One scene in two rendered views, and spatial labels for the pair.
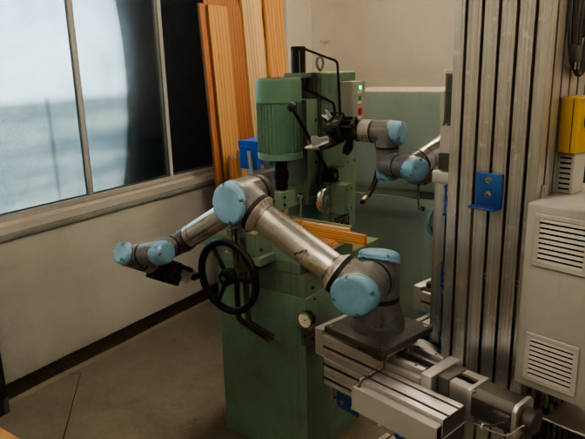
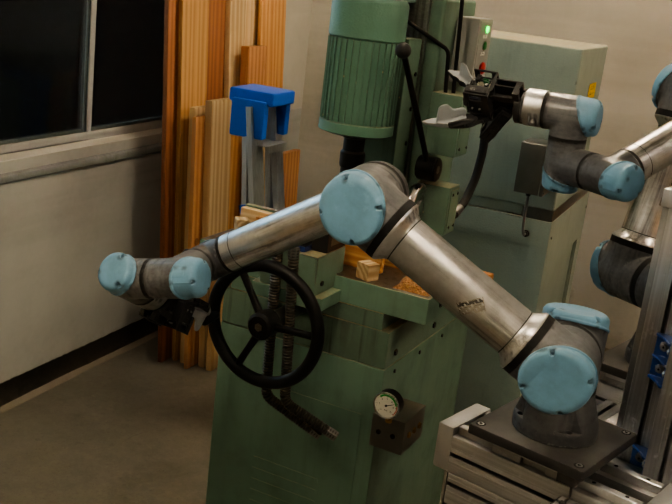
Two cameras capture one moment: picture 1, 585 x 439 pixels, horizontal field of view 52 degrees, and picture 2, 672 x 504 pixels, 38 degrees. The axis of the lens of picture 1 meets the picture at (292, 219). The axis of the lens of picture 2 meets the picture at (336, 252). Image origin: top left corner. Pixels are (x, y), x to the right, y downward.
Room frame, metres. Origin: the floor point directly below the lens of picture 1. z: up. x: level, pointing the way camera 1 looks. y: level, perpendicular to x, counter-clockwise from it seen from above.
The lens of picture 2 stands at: (0.08, 0.48, 1.56)
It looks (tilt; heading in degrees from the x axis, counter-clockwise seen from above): 16 degrees down; 349
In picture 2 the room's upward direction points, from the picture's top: 7 degrees clockwise
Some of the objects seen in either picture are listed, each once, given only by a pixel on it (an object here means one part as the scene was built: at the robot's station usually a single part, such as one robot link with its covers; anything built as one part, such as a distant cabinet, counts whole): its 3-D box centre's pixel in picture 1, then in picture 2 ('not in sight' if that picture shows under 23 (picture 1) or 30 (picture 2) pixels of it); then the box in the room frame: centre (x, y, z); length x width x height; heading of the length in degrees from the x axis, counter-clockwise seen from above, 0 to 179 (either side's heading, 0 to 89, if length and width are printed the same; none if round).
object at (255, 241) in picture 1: (252, 239); (302, 263); (2.16, 0.15, 0.92); 0.15 x 0.13 x 0.09; 54
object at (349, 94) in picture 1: (353, 101); (471, 50); (2.49, -0.26, 1.40); 0.10 x 0.06 x 0.16; 144
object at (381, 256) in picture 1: (378, 272); (570, 343); (1.57, -0.24, 0.98); 0.13 x 0.12 x 0.14; 151
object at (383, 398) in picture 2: (307, 320); (388, 406); (2.00, -0.04, 0.65); 0.06 x 0.04 x 0.08; 54
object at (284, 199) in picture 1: (285, 199); not in sight; (2.33, 0.03, 1.03); 0.14 x 0.07 x 0.09; 144
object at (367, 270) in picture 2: not in sight; (367, 270); (2.13, 0.01, 0.92); 0.04 x 0.03 x 0.04; 32
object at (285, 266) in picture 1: (274, 253); (325, 289); (2.27, 0.08, 0.82); 0.40 x 0.21 x 0.04; 54
